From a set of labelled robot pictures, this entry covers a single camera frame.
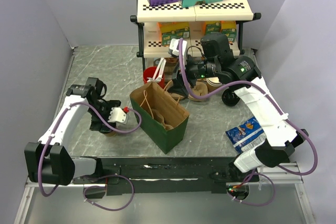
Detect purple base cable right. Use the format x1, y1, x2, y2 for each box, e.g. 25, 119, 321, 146
230, 173, 276, 207

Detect brown cardboard cup carrier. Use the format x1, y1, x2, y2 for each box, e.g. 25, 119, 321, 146
152, 109, 174, 131

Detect green paper bag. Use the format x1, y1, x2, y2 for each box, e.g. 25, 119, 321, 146
130, 82, 190, 154

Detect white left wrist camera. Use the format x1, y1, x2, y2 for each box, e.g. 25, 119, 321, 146
108, 107, 129, 125

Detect spare black cup lid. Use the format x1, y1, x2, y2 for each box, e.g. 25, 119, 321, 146
222, 89, 240, 107

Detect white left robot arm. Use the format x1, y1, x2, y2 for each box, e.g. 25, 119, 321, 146
24, 77, 121, 186

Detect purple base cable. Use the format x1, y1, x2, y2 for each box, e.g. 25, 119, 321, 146
230, 173, 276, 207
82, 174, 135, 211

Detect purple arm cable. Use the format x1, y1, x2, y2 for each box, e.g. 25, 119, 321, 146
178, 37, 318, 176
37, 102, 143, 197

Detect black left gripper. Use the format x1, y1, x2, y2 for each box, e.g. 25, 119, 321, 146
88, 100, 121, 131

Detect green yellow box right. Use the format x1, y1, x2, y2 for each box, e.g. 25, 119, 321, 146
203, 21, 237, 43

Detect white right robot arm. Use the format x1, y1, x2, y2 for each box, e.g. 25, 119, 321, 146
169, 33, 312, 181

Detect green yellow box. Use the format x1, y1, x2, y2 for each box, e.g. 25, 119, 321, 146
158, 22, 190, 46
203, 21, 237, 43

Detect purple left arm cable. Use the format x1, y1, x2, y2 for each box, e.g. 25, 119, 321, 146
37, 102, 143, 197

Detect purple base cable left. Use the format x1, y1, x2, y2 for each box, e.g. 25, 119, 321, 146
82, 174, 135, 211

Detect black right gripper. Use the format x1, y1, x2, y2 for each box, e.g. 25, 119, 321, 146
167, 49, 219, 97

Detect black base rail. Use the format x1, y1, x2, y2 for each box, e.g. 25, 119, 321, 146
72, 157, 252, 196

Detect brown paper coffee cup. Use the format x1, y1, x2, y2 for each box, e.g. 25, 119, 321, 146
105, 131, 118, 137

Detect green yellow box left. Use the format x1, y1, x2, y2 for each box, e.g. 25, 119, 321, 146
158, 22, 190, 46

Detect spare brown cup carriers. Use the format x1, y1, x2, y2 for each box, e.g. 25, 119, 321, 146
164, 80, 208, 102

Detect brown snack bag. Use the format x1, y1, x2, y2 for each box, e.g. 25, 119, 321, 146
153, 58, 179, 80

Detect cream black shelf rack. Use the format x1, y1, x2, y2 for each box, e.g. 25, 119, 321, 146
130, 0, 261, 69

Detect white wrapped straws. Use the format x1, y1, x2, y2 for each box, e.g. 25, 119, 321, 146
147, 58, 166, 83

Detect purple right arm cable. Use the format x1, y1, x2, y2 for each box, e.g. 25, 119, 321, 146
178, 37, 318, 176

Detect blue chips bag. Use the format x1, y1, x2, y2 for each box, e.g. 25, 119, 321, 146
225, 116, 266, 154

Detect stacked paper cups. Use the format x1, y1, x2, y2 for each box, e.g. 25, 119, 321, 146
206, 77, 223, 93

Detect red plastic cup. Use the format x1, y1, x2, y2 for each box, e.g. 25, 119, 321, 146
143, 67, 164, 87

